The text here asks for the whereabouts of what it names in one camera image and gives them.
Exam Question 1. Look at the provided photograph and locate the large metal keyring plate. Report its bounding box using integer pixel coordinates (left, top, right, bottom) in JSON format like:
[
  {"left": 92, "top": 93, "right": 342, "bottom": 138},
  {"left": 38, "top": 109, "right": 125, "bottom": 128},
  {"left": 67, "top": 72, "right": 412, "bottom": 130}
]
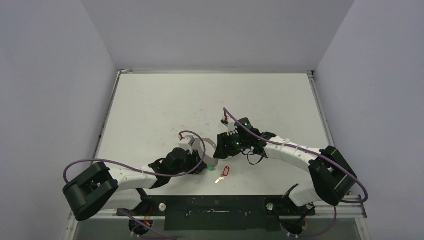
[{"left": 192, "top": 138, "right": 219, "bottom": 168}]

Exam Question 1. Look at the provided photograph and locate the key with red tag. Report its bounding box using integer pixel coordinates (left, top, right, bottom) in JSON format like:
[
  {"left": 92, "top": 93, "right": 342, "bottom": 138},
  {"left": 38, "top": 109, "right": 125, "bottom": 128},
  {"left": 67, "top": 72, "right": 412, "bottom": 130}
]
[{"left": 215, "top": 166, "right": 231, "bottom": 184}]

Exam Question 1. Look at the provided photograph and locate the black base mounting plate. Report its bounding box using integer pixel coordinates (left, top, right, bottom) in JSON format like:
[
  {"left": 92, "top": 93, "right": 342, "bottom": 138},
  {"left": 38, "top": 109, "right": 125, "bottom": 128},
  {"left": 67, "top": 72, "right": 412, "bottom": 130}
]
[{"left": 127, "top": 195, "right": 316, "bottom": 232}]

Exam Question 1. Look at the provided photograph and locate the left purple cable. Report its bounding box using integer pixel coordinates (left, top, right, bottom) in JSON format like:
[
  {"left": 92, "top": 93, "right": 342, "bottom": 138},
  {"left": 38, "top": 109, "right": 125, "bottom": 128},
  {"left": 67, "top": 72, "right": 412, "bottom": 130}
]
[{"left": 62, "top": 130, "right": 207, "bottom": 240}]

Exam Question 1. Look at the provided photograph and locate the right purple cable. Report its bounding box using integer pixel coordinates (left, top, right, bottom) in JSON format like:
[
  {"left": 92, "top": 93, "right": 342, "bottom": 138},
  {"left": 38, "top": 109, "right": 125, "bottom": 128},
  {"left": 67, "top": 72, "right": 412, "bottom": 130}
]
[{"left": 223, "top": 107, "right": 369, "bottom": 239}]

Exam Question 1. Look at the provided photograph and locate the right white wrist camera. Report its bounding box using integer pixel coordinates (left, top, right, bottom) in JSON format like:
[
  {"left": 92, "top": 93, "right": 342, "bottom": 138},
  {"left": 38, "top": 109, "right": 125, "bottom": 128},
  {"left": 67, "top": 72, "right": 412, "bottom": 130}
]
[{"left": 220, "top": 112, "right": 238, "bottom": 136}]

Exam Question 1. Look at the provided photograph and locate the aluminium frame rail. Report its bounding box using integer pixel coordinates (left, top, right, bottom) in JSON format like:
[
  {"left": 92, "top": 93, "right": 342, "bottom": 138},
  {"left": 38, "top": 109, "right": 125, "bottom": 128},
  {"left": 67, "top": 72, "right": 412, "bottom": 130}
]
[{"left": 64, "top": 195, "right": 371, "bottom": 240}]

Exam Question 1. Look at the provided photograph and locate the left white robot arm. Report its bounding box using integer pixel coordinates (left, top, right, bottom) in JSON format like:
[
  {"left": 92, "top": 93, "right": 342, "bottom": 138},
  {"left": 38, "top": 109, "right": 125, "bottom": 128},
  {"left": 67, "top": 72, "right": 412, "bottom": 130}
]
[{"left": 62, "top": 147, "right": 207, "bottom": 221}]

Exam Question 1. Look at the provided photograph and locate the purple cable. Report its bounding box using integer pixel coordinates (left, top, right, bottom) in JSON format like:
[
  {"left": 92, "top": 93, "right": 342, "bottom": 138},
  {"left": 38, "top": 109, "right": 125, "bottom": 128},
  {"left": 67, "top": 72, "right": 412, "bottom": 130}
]
[
  {"left": 62, "top": 130, "right": 207, "bottom": 240},
  {"left": 223, "top": 107, "right": 369, "bottom": 239}
]

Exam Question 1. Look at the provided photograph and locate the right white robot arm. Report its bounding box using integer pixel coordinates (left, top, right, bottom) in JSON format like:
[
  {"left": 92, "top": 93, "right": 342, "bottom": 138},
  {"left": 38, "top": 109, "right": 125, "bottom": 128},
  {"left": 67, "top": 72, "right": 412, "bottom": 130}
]
[{"left": 213, "top": 117, "right": 357, "bottom": 215}]

